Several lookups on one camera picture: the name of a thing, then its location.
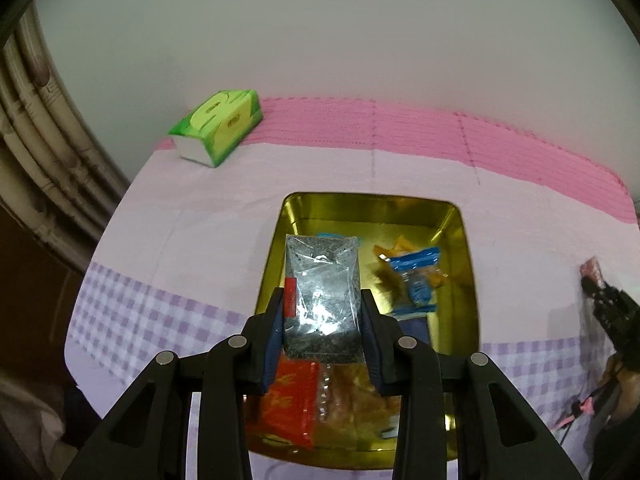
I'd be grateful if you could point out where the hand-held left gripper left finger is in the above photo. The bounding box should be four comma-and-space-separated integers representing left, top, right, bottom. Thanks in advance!
62, 287, 287, 480

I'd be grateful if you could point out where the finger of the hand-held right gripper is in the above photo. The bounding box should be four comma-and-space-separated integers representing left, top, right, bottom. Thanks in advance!
581, 278, 618, 328

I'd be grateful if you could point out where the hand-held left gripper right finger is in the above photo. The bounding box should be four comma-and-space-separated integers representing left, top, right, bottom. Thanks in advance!
360, 289, 583, 480

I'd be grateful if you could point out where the brown block snack packet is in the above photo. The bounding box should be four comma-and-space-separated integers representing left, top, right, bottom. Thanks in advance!
580, 256, 606, 293

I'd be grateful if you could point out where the navy and pale blue packet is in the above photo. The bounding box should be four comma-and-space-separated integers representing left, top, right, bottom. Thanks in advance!
397, 312, 432, 343

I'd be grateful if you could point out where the orange snack packet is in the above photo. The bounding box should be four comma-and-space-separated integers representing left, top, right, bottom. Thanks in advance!
315, 362, 401, 443

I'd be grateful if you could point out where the red snack packet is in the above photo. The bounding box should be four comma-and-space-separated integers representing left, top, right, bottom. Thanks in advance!
257, 355, 321, 451

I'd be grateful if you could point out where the dark grey snack packet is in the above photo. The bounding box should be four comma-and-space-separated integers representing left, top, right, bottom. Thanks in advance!
282, 234, 363, 363

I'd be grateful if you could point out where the blue cookie packet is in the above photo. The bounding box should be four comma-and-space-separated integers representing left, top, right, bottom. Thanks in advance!
387, 246, 443, 317

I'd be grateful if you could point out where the yellow snack bag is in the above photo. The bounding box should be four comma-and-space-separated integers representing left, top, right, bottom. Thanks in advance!
374, 236, 447, 291

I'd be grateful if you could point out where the maroon and gold tin box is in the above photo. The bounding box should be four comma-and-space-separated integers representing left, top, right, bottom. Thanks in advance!
244, 191, 481, 471

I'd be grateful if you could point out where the person's right hand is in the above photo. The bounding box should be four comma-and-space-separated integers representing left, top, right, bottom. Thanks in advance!
600, 355, 640, 426

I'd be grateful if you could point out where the pink and purple checked tablecloth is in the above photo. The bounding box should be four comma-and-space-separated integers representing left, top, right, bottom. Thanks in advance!
65, 96, 636, 480

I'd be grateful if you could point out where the green tissue pack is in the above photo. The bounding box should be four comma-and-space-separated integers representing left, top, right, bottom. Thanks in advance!
167, 89, 264, 167

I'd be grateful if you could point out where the pale cloth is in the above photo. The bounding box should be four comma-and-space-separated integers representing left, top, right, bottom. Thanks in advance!
0, 370, 66, 480

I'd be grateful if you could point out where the pink cable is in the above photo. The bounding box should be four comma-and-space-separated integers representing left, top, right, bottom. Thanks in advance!
555, 385, 621, 431

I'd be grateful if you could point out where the beige wall pipe bundle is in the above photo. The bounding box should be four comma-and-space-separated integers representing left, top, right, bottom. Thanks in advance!
0, 2, 131, 271

